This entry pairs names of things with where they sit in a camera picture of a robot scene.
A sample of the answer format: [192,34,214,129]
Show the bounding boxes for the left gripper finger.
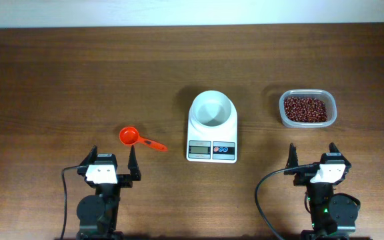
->
[79,145,98,167]
[127,145,141,181]

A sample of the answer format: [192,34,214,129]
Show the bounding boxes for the orange measuring scoop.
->
[119,126,168,152]

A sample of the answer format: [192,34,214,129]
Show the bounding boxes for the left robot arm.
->
[76,146,141,240]

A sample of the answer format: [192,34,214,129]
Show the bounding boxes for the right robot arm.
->
[285,143,361,240]

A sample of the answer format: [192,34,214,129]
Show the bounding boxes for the white digital kitchen scale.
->
[186,102,238,163]

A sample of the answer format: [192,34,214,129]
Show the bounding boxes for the red adzuki beans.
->
[283,97,328,123]

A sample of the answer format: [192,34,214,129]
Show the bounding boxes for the clear plastic food container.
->
[279,89,337,128]

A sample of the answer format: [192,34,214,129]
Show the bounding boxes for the white round bowl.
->
[191,90,232,127]

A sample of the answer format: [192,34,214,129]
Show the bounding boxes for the left black cable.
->
[59,165,83,240]

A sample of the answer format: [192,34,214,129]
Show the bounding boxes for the black cable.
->
[254,164,319,240]
[59,165,83,240]

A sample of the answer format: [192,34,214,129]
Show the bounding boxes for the right black cable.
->
[254,164,319,240]

